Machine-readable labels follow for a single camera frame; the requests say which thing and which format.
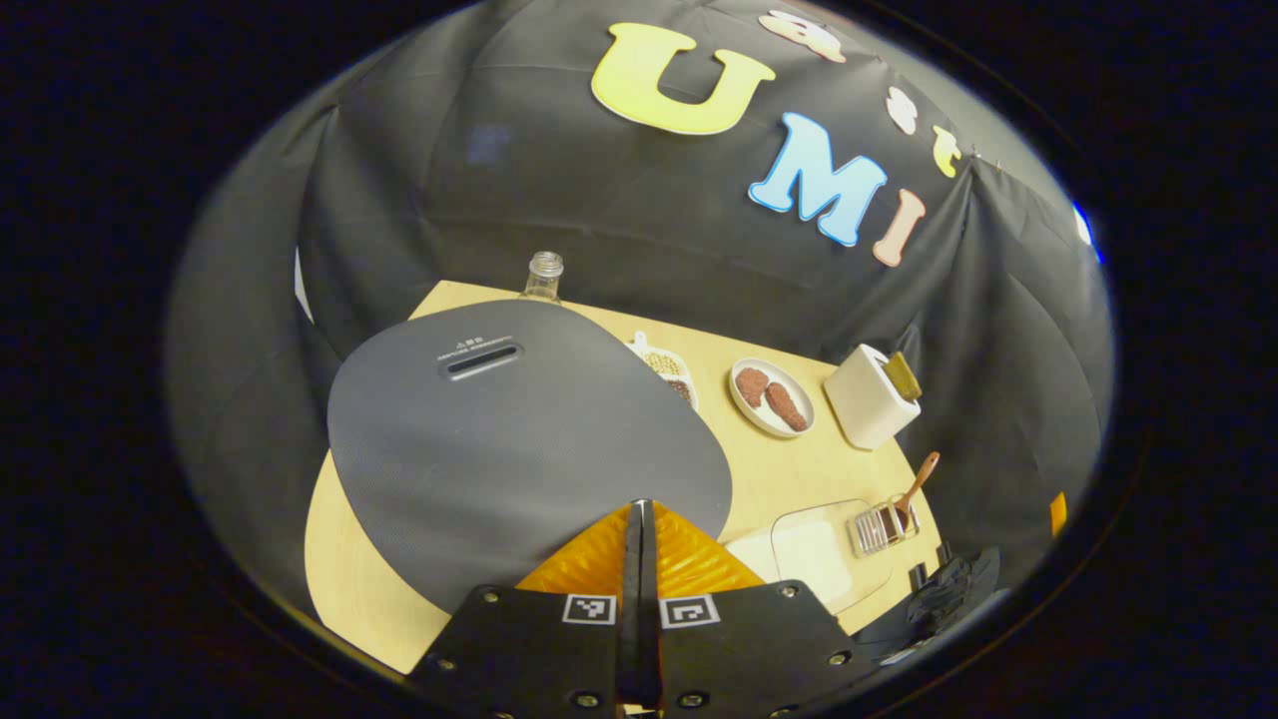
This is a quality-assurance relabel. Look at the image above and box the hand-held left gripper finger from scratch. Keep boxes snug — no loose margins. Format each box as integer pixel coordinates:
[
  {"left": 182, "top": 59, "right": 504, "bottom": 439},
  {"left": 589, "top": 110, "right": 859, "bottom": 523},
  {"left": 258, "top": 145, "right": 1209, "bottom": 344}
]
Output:
[
  {"left": 639, "top": 499, "right": 880, "bottom": 719},
  {"left": 407, "top": 499, "right": 642, "bottom": 719}
]

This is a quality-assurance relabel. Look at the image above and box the brown wooden spoon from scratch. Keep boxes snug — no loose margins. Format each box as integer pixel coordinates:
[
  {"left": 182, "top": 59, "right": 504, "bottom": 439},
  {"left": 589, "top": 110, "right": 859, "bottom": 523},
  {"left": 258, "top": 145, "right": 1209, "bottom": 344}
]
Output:
[{"left": 892, "top": 451, "right": 942, "bottom": 535}]

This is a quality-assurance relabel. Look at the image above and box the clear box of white rice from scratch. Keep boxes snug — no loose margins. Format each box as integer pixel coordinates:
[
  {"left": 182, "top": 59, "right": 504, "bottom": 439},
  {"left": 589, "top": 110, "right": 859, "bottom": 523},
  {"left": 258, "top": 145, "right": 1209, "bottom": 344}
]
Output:
[{"left": 724, "top": 499, "right": 900, "bottom": 615}]

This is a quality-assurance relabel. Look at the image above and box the wire chopstick holder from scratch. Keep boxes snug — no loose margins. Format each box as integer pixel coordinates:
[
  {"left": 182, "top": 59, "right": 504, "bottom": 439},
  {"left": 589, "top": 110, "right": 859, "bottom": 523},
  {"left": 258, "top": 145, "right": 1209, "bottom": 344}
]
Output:
[{"left": 847, "top": 496, "right": 922, "bottom": 558}]

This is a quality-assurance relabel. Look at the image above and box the grey rice cooker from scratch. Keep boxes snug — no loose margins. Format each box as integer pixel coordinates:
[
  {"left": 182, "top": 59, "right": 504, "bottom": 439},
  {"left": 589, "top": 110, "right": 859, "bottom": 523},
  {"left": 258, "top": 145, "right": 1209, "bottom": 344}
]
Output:
[{"left": 326, "top": 300, "right": 733, "bottom": 615}]

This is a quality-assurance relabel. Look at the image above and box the black bulky object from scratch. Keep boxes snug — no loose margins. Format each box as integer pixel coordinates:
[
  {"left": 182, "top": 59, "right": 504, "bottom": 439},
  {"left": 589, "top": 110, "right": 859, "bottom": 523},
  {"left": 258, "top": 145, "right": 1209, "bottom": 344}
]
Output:
[{"left": 854, "top": 546, "right": 1002, "bottom": 665}]

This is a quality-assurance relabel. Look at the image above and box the brown toast slice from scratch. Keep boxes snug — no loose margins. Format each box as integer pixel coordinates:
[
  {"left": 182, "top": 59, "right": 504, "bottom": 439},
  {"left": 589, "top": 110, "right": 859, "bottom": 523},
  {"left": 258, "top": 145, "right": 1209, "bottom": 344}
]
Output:
[{"left": 883, "top": 351, "right": 923, "bottom": 402}]

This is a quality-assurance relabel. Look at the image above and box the white toaster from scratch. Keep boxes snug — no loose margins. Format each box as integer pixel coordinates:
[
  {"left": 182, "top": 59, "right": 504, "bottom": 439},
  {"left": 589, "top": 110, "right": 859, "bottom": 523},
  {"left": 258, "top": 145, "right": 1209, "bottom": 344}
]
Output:
[{"left": 823, "top": 344, "right": 923, "bottom": 451}]

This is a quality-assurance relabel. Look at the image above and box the white round plate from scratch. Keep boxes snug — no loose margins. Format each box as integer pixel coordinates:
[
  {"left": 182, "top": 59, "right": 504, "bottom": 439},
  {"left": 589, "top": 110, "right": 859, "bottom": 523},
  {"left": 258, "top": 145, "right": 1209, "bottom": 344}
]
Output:
[{"left": 728, "top": 358, "right": 817, "bottom": 439}]

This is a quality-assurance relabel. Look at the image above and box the white divided grain dish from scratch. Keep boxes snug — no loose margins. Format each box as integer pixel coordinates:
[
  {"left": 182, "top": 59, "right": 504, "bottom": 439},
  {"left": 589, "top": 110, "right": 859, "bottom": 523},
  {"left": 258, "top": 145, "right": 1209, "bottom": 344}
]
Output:
[{"left": 627, "top": 332, "right": 700, "bottom": 410}]

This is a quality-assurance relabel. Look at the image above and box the clear glass bottle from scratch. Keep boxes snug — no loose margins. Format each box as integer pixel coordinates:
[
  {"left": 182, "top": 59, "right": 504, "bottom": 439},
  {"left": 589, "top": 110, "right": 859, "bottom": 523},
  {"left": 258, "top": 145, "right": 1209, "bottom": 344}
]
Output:
[{"left": 519, "top": 251, "right": 565, "bottom": 304}]

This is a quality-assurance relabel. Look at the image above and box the black backdrop cloth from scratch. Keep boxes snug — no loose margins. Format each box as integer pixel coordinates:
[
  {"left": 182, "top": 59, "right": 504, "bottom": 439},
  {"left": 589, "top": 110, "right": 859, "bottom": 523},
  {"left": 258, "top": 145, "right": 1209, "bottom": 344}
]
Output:
[{"left": 165, "top": 0, "right": 1114, "bottom": 620}]

